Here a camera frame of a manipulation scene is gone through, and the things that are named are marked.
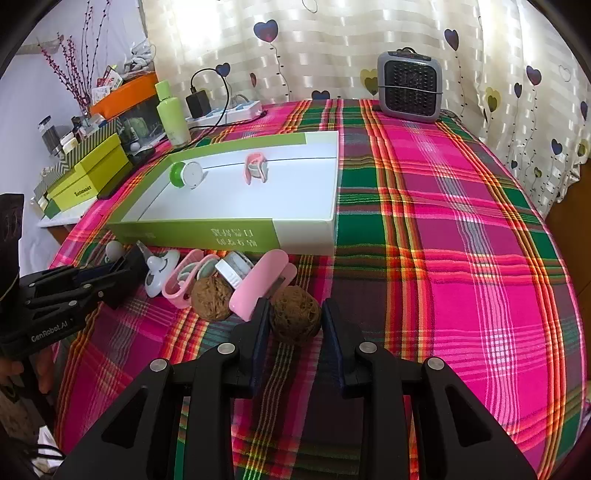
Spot white panda toy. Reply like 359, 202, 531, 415
136, 240, 181, 298

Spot person's left hand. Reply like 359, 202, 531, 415
0, 351, 56, 395

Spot white and blue power strip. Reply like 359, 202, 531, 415
186, 99, 264, 127

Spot heart print curtain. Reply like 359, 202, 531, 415
141, 0, 591, 217

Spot pink flower branches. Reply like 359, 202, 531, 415
41, 0, 114, 116

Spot white cable bundle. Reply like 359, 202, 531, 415
122, 39, 155, 75

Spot brown walnut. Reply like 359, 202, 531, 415
191, 275, 234, 322
269, 286, 321, 343

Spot dark glass jar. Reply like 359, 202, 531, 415
39, 117, 63, 155

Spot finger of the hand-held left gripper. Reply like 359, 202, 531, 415
21, 247, 149, 289
25, 277, 139, 324

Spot black charger adapter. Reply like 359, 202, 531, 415
186, 90, 212, 118

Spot colourful paper packets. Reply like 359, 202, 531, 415
92, 65, 125, 103

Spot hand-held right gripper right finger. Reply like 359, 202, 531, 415
321, 299, 539, 480

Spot small glass jar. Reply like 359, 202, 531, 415
215, 251, 257, 289

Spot wooden cabinet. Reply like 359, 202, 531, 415
545, 161, 591, 324

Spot black charger cable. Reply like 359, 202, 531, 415
190, 68, 232, 125

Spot grey fan heater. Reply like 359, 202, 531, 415
377, 47, 445, 123

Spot green and white cardboard box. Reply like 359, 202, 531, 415
107, 130, 340, 256

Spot pink clip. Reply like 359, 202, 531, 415
243, 151, 269, 185
164, 249, 218, 309

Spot grey chevron box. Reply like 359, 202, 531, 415
34, 131, 122, 197

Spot plaid tablecloth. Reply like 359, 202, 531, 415
48, 98, 587, 480

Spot yellow-green box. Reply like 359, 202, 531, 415
44, 134, 132, 220

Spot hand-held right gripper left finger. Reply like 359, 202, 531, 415
55, 298, 273, 480

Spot orange lidded storage box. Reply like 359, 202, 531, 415
90, 73, 167, 144

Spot green and white spool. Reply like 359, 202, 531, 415
169, 161, 207, 189

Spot pink and black stapler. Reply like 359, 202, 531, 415
229, 249, 296, 320

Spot light green bottle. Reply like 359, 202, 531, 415
154, 80, 191, 145

